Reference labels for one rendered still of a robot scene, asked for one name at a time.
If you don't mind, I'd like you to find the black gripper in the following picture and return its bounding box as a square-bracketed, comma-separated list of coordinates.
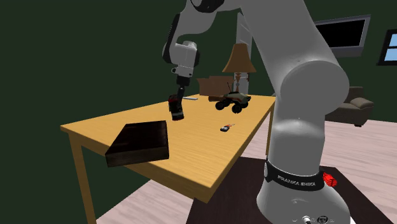
[176, 75, 192, 100]

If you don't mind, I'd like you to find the brown cardboard box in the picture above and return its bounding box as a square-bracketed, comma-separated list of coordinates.
[196, 75, 235, 102]

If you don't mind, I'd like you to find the dark brown wooden box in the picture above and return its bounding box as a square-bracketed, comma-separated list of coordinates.
[104, 120, 171, 168]

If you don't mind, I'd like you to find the window with black frame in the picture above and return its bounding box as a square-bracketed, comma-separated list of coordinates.
[376, 29, 397, 67]

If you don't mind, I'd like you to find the light wooden table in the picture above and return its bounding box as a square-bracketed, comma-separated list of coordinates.
[59, 94, 277, 224]

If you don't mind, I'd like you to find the black can with red bands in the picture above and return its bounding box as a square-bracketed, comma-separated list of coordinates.
[167, 94, 185, 122]

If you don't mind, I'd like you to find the dark robot stand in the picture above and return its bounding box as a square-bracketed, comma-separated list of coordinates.
[185, 156, 395, 224]

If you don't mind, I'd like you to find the wall screen with grey frame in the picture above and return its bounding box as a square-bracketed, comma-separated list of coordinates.
[313, 14, 372, 59]

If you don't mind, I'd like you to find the brown armchair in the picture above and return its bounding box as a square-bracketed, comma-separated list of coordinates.
[324, 86, 375, 128]

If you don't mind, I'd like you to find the table lamp with tan shade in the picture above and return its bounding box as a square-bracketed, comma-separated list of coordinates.
[221, 43, 258, 95]

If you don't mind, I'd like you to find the black toy monster truck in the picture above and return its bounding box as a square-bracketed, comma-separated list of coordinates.
[214, 81, 253, 115]

